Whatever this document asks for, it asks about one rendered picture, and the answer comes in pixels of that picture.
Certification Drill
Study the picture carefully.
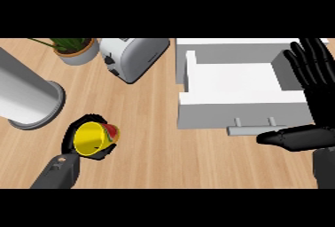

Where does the yellow cup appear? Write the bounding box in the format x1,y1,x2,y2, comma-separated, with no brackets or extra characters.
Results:
72,121,120,157

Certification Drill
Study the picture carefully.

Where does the white toaster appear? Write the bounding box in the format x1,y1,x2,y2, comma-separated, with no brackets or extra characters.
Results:
98,37,171,85

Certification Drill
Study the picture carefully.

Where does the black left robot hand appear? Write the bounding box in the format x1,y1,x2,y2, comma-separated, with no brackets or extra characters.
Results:
60,113,117,161

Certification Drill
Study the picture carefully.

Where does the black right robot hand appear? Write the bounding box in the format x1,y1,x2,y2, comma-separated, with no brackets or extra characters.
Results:
255,37,335,153

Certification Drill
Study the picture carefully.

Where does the white cabinet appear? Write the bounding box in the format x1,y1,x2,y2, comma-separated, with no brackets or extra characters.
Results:
174,37,330,85

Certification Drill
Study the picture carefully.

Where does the white paper towel roll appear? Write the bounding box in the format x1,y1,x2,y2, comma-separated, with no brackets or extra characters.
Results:
0,47,66,131

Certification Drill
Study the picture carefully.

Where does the grey drawer handle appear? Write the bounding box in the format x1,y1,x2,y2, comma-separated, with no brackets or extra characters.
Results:
225,116,289,137

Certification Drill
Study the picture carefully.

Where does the white open drawer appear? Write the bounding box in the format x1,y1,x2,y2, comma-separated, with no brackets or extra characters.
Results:
175,50,317,130

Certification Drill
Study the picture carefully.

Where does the potted green plant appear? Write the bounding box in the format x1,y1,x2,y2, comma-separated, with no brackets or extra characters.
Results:
27,37,101,67

